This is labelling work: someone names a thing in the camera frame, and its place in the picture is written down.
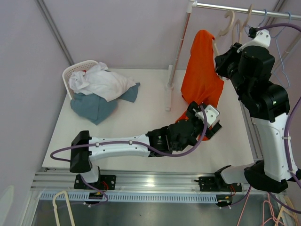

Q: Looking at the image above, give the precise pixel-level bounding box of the orange t shirt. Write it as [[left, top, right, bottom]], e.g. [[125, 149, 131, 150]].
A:
[[173, 30, 224, 145]]

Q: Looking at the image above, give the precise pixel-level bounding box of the grey blue t shirt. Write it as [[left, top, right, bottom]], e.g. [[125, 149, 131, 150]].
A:
[[70, 83, 141, 125]]

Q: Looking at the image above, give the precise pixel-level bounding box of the white t shirt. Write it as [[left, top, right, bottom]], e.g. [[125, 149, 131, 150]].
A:
[[69, 62, 136, 102]]

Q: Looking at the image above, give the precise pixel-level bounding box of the beige wooden hanger front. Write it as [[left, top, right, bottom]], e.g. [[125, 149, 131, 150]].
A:
[[212, 10, 235, 57]]

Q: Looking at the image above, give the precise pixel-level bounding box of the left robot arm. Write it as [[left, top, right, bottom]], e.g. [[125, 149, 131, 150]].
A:
[[70, 102, 222, 189]]

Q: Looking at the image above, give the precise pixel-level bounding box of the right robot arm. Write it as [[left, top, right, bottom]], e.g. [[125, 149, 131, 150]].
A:
[[214, 43, 301, 194]]

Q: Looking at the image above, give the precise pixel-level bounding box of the beige hanger on floor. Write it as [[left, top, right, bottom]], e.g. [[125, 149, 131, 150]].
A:
[[52, 191, 76, 226]]

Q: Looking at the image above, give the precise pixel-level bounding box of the pile of hangers on floor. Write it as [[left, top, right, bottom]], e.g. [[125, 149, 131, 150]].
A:
[[236, 190, 297, 226]]

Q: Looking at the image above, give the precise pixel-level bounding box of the white perforated plastic basket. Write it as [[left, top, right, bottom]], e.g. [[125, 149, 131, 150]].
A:
[[62, 60, 98, 99]]

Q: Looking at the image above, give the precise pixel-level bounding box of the white object at corner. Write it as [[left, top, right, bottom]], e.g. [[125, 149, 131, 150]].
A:
[[0, 185, 15, 226]]

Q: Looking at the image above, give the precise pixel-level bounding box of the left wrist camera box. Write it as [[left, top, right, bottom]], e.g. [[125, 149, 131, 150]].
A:
[[195, 105, 220, 128]]

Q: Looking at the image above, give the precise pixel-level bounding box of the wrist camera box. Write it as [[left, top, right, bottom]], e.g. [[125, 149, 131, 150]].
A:
[[237, 27, 271, 53], [195, 105, 220, 128]]

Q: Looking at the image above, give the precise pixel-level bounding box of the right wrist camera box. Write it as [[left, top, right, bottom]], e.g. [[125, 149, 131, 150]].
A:
[[237, 27, 271, 53]]

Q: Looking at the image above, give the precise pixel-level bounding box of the white clothes rack post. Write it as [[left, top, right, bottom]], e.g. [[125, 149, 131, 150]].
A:
[[164, 0, 198, 112]]

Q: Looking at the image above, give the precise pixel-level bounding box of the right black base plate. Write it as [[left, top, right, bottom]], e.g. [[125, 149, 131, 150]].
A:
[[194, 176, 242, 192]]

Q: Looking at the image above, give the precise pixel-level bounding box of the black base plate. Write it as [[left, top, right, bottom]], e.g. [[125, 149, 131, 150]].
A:
[[73, 174, 116, 191], [194, 176, 242, 192]]

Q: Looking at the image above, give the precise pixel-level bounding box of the metal clothes rack rail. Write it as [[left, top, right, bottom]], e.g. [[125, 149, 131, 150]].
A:
[[192, 2, 301, 21]]

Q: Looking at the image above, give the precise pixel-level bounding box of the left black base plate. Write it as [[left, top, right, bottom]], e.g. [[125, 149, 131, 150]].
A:
[[73, 174, 116, 191]]

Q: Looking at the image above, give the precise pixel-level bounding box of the aluminium mounting rail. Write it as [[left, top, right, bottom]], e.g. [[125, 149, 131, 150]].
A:
[[31, 169, 213, 194]]

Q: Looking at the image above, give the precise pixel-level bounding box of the white slotted cable duct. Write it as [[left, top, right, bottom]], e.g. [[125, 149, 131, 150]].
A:
[[41, 191, 218, 203]]

